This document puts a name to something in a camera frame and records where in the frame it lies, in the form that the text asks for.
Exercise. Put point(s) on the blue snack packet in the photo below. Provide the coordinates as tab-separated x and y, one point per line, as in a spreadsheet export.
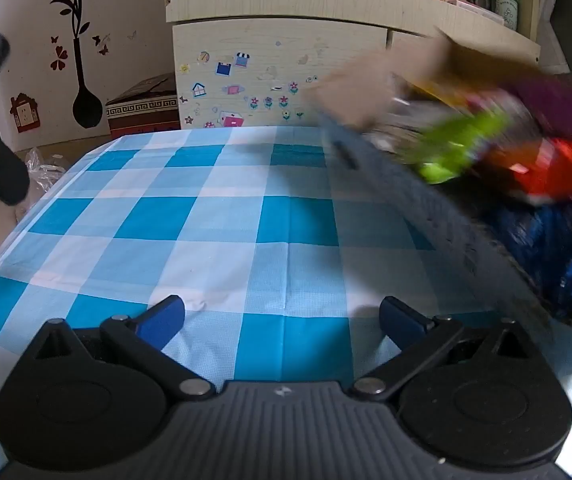
555	250

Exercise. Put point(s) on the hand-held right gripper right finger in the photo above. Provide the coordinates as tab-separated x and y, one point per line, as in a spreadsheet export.
400	320

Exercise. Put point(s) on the cluster of colourful stickers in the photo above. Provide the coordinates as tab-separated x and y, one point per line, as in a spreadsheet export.
238	92

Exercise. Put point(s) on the black vase wall decal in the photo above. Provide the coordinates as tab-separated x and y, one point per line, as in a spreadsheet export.
86	95

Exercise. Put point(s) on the clear plastic bag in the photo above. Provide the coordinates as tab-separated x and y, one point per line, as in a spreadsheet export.
46	170

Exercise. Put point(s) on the yellow snack packet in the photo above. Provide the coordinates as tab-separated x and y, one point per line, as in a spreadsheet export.
440	95

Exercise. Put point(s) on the cream wooden cabinet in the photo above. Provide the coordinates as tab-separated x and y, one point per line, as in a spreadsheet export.
276	5

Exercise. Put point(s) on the brown cardboard box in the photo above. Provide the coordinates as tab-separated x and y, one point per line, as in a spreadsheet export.
365	85

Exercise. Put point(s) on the red house switch decal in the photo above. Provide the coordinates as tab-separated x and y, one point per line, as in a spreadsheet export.
23	112

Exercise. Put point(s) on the dark patterned box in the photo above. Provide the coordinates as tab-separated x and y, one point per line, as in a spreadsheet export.
141	110

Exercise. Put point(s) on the purple snack packet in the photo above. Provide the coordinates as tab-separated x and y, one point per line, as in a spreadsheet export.
555	105

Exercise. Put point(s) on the red snack packet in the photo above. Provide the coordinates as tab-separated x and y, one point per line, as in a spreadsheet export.
560	170

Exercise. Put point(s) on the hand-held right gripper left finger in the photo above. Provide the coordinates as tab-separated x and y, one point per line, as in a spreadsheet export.
162	319

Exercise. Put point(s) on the green snack packet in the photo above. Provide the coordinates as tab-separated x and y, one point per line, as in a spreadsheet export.
460	145

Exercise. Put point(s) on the flat stack of white boxes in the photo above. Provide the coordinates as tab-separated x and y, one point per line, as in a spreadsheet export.
475	10

